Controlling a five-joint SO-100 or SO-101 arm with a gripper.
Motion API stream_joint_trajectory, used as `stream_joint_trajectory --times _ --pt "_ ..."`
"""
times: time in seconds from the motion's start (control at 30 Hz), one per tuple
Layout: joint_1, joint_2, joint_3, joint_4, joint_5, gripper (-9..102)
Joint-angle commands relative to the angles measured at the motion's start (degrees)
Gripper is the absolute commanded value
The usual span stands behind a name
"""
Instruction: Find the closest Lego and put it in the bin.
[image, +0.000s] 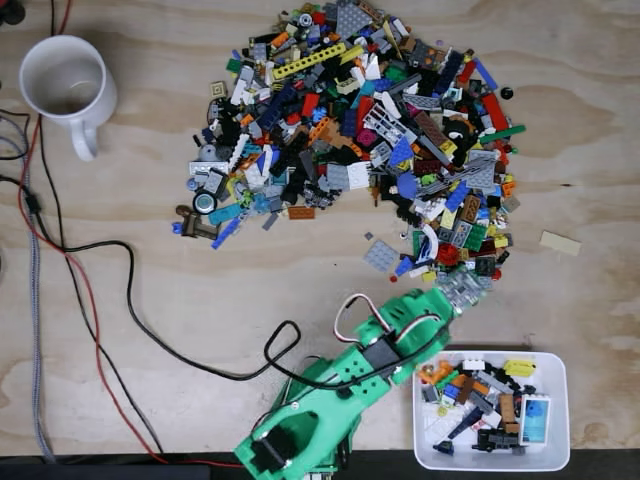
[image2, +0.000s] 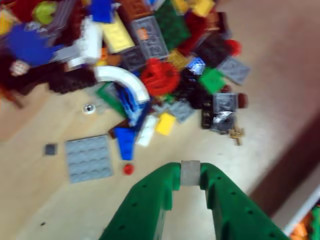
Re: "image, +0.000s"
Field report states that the clear transparent Lego piece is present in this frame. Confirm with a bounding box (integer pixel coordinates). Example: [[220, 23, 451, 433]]
[[434, 276, 484, 307]]

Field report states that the orange Lego piece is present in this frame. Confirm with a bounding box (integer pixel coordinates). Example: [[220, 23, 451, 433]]
[[418, 363, 454, 387]]

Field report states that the grey square Lego plate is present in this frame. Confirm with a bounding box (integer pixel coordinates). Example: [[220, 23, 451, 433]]
[[362, 239, 402, 274]]

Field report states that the white curved Lego arch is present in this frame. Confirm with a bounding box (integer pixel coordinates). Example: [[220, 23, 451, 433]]
[[418, 224, 441, 262]]

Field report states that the yellow Lego piece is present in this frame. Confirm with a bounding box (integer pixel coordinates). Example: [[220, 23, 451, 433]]
[[501, 359, 537, 377]]

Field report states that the dark blue Lego wedge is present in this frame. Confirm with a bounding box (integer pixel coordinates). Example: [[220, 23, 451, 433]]
[[432, 408, 482, 454]]

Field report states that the black Lego chassis piece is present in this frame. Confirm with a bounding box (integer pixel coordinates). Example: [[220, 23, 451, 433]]
[[471, 428, 520, 452]]

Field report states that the white square Lego plate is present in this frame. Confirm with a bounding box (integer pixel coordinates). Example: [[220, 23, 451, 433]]
[[345, 160, 372, 191]]

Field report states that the white blue Lego window panel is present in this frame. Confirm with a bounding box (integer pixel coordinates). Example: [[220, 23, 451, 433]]
[[518, 396, 552, 447]]

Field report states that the tan flat Lego plate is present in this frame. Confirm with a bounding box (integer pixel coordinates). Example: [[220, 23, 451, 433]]
[[539, 230, 583, 258]]

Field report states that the blue wedge Lego plate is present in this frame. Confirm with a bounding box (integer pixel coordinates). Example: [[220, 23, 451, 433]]
[[388, 137, 416, 169]]

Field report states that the white plastic bin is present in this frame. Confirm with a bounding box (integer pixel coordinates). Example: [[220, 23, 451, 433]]
[[412, 351, 571, 472]]

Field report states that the grey lattice Lego window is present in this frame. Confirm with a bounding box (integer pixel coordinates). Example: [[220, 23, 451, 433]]
[[364, 101, 417, 147]]

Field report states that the long green Lego plate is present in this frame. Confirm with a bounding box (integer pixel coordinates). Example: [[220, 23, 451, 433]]
[[479, 124, 528, 145]]

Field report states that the blue narrow Lego plate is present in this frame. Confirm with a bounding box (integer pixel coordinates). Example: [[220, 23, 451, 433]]
[[210, 216, 243, 251]]

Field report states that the teal Lego plate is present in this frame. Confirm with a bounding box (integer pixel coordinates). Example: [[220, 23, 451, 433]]
[[207, 203, 242, 227]]

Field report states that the long red Lego brick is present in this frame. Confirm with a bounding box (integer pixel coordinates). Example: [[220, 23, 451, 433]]
[[481, 93, 509, 129]]

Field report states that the brown Lego figure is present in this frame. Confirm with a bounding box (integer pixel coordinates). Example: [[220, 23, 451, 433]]
[[174, 205, 222, 239]]

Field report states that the black Lego wheel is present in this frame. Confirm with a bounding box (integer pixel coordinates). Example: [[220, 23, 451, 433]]
[[192, 191, 220, 216]]

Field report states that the yellow holed Lego beam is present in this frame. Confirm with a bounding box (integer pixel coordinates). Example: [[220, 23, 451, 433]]
[[272, 42, 348, 81]]

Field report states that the large grey wedge Lego plate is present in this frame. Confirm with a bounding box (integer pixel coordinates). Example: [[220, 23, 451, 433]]
[[335, 0, 377, 39]]

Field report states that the white ceramic mug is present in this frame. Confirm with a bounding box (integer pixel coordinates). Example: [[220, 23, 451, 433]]
[[18, 34, 119, 162]]

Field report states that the black object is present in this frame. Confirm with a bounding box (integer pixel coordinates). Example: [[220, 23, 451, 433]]
[[0, 0, 27, 25]]

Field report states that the white red black servo cable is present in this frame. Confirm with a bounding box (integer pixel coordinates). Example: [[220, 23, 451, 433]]
[[333, 293, 441, 351]]

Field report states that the long black cable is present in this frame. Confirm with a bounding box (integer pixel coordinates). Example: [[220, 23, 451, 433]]
[[37, 114, 401, 389]]

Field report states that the red thin cable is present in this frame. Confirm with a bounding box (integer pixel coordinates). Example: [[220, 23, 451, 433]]
[[18, 0, 241, 469]]

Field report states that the grey braided cable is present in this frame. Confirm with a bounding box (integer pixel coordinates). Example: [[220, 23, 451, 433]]
[[27, 234, 55, 462]]

